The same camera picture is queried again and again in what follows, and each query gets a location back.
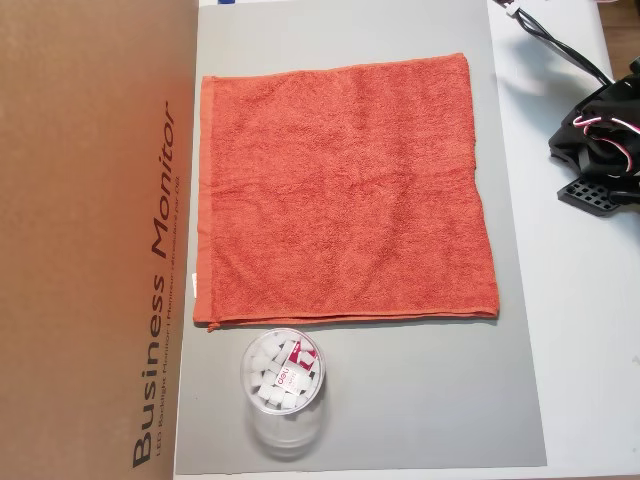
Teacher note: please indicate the orange terry towel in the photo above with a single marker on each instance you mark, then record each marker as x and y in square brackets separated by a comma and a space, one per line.
[340, 200]

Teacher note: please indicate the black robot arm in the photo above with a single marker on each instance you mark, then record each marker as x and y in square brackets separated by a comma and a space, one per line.
[600, 150]

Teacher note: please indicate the red white label card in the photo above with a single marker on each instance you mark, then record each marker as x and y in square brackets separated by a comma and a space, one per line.
[290, 377]

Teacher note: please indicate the clear jar of white cubes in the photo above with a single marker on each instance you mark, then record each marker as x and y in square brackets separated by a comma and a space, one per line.
[265, 385]

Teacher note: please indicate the grey rectangular mat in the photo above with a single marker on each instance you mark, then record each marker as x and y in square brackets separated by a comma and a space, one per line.
[400, 400]

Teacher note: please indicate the brown cardboard monitor box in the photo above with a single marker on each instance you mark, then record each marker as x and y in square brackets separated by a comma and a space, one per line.
[75, 225]

